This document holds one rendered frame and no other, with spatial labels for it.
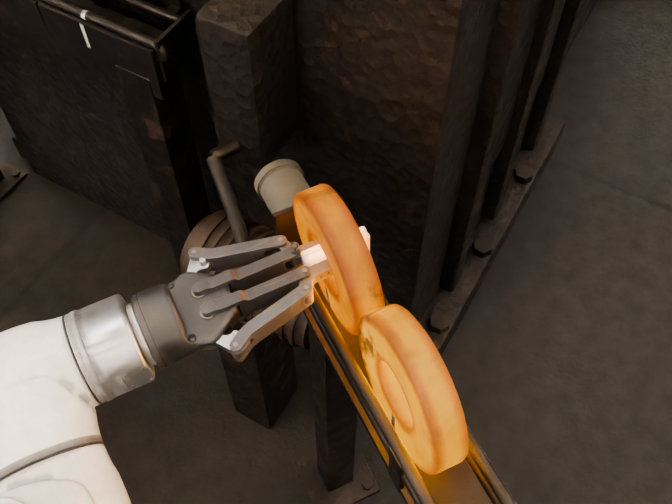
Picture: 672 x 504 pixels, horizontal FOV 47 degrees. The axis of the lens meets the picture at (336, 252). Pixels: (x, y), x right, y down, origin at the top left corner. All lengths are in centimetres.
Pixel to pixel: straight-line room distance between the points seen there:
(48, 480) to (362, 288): 31
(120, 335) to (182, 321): 6
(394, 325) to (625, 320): 105
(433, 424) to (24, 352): 36
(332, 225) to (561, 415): 92
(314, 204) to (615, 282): 108
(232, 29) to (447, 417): 50
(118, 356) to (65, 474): 11
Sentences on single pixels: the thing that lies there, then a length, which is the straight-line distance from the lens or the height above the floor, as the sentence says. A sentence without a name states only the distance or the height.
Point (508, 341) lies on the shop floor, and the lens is 159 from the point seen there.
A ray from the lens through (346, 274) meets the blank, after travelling 71.
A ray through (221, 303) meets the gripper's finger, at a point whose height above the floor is 75.
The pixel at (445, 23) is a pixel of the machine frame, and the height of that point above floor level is 82.
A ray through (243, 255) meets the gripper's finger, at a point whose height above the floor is 74.
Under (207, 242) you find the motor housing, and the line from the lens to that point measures 105.
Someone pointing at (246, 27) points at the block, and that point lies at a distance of 91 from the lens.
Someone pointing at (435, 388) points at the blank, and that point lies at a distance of 65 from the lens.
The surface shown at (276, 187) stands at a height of 69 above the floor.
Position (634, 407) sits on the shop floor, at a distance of 160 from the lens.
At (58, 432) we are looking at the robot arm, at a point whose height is 75.
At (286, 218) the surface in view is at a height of 71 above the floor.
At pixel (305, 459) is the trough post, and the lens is 144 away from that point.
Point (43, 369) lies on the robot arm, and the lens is 72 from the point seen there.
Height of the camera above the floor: 138
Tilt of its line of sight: 56 degrees down
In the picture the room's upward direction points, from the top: straight up
